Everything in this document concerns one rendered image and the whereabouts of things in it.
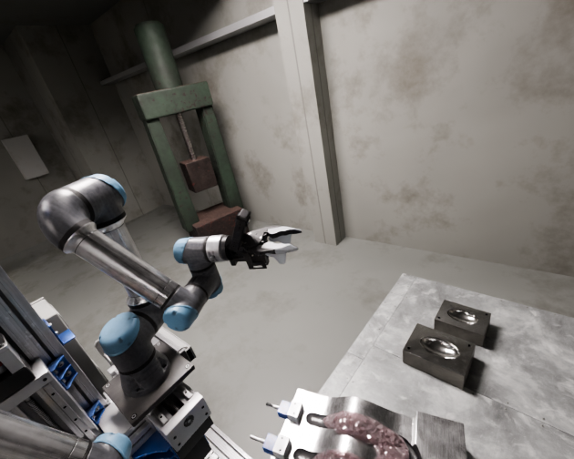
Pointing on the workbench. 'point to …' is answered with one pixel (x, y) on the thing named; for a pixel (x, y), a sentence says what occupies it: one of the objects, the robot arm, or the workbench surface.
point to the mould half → (326, 438)
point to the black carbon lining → (326, 427)
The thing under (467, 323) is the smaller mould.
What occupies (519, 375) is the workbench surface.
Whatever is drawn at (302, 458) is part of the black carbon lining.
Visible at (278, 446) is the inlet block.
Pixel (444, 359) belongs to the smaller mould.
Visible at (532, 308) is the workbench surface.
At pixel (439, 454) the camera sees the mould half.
